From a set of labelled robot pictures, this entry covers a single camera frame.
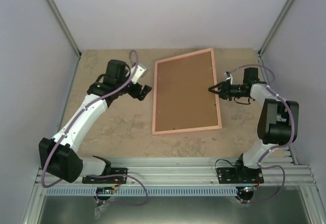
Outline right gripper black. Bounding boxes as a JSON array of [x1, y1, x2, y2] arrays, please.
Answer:
[[209, 80, 248, 101]]

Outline brown backing board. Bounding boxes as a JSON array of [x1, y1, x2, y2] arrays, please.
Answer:
[[155, 51, 219, 132]]

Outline pink picture frame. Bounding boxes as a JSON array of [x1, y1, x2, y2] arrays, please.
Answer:
[[151, 47, 222, 136]]

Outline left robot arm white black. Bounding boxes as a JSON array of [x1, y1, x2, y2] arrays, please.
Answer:
[[39, 60, 152, 187]]

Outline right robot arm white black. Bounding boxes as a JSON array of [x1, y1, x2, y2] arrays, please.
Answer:
[[208, 65, 299, 183]]

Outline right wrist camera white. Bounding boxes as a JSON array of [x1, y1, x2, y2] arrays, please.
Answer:
[[224, 71, 233, 85]]

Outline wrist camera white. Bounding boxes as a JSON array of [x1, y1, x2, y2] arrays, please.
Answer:
[[130, 64, 147, 84], [224, 71, 233, 85]]

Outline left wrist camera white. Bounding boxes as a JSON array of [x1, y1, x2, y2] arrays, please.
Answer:
[[130, 64, 147, 84]]

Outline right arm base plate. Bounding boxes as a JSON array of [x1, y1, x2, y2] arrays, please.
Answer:
[[215, 167, 264, 184]]

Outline blue slotted cable duct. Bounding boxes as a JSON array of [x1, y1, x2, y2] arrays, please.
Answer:
[[46, 186, 237, 197]]

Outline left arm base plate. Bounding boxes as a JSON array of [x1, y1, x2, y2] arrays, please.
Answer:
[[81, 167, 128, 185]]

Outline aluminium rail base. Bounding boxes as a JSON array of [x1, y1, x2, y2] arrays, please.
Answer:
[[35, 157, 316, 187]]

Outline right aluminium corner post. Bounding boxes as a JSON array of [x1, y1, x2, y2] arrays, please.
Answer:
[[257, 0, 296, 58]]

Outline aluminium corner post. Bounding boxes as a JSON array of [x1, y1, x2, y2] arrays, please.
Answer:
[[45, 0, 82, 60], [257, 0, 296, 58]]

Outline left aluminium corner post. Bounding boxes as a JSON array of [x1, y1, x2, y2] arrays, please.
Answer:
[[45, 0, 82, 60]]

